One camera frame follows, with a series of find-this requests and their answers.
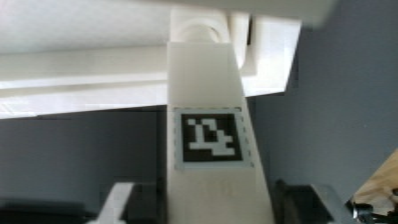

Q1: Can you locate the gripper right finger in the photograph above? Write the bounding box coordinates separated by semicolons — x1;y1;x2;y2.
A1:
271;180;355;224

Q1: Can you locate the white desk top tray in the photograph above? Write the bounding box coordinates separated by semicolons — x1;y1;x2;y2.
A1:
0;0;339;119

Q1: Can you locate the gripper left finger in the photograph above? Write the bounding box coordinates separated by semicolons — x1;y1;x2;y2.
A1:
87;181;161;224

